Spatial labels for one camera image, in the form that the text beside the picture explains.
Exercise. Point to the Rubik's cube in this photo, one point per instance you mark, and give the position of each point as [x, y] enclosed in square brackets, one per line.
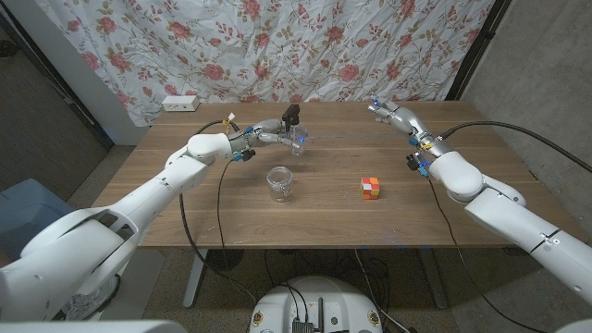
[370, 188]

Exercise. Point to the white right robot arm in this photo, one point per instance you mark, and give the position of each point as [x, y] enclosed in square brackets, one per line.
[509, 217]

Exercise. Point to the floral backdrop cloth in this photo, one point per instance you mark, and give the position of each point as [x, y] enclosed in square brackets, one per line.
[231, 46]

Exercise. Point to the small clear vial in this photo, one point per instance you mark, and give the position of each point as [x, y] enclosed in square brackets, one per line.
[301, 139]

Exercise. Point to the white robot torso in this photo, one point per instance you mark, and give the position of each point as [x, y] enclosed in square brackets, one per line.
[92, 327]

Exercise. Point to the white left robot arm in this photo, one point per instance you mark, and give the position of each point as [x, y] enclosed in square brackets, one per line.
[139, 199]

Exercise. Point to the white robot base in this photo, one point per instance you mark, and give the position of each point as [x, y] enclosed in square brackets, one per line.
[342, 305]

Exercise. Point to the black backdrop stand pole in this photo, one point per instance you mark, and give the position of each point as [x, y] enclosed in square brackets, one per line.
[462, 74]

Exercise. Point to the grey table leg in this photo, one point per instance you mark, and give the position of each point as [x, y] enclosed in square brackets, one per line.
[435, 282]
[194, 282]

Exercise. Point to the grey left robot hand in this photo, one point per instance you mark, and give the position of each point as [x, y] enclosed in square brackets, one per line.
[268, 129]

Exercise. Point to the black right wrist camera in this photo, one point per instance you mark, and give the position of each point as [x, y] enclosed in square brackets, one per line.
[414, 163]

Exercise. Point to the blue storage bin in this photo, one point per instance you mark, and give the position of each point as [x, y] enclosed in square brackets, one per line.
[28, 217]

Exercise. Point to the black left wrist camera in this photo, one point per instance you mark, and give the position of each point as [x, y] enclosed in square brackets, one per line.
[245, 155]

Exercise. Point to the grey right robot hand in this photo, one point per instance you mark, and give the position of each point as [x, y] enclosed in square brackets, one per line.
[407, 120]

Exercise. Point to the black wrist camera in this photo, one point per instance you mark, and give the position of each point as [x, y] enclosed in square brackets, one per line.
[245, 155]
[414, 163]

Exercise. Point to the white power strip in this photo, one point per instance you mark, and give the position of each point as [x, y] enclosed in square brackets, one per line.
[180, 103]

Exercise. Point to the clear glass cup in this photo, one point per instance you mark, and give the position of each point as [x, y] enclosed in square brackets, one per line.
[279, 185]

